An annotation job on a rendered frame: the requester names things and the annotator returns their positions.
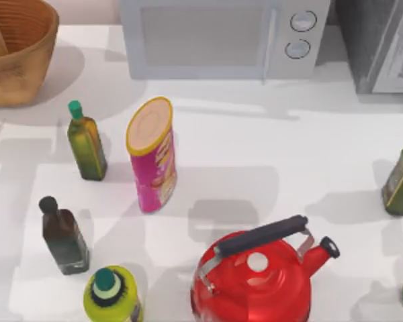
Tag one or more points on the dark black-capped bottle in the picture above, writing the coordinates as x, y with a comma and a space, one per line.
65, 241

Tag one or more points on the yellow-green bottle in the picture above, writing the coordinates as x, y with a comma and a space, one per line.
112, 298

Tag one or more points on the green-capped olive oil bottle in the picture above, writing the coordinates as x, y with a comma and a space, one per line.
87, 147

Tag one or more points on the pink chips can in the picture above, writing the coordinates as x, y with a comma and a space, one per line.
154, 167

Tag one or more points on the dark green square bottle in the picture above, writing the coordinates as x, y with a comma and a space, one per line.
401, 184

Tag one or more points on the pale microwave oven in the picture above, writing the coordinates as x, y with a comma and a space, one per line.
201, 37

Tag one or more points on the microwave knob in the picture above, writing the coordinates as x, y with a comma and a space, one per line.
298, 48
303, 19

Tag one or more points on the woven wooden basket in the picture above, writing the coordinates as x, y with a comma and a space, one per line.
37, 63

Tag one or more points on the red kettle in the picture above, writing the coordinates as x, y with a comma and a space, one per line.
255, 281

